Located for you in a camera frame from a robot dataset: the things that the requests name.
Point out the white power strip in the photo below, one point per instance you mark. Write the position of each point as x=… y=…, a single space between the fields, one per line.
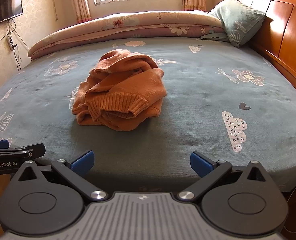
x=10 y=43

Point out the teal printed pillow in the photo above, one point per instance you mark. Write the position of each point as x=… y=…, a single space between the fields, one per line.
x=238 y=20

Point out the folded pink floral quilt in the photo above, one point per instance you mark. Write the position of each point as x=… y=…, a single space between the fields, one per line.
x=137 y=23

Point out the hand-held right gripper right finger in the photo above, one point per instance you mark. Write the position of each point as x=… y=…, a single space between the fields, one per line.
x=200 y=163

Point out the orange knit sweater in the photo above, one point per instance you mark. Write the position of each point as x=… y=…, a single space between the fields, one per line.
x=122 y=90

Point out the wooden headboard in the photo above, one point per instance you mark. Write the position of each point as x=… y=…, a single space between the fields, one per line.
x=283 y=22

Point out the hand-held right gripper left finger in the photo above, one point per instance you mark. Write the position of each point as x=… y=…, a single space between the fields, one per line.
x=84 y=163

